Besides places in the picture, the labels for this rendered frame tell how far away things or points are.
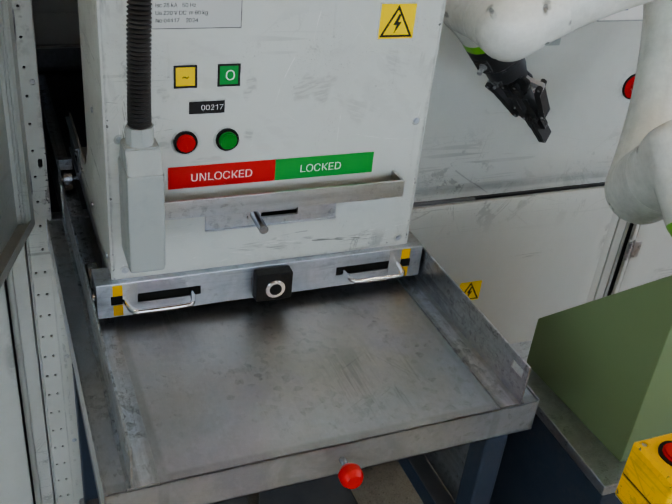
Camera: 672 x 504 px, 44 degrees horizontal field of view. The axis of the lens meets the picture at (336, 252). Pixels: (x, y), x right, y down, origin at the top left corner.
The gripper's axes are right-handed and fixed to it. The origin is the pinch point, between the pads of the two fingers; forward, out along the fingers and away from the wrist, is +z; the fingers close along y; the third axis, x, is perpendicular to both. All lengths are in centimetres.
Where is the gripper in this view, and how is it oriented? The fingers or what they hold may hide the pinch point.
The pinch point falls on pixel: (539, 126)
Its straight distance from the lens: 172.9
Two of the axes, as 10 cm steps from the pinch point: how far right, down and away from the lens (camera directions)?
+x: 5.0, -8.3, 2.6
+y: 6.9, 2.0, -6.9
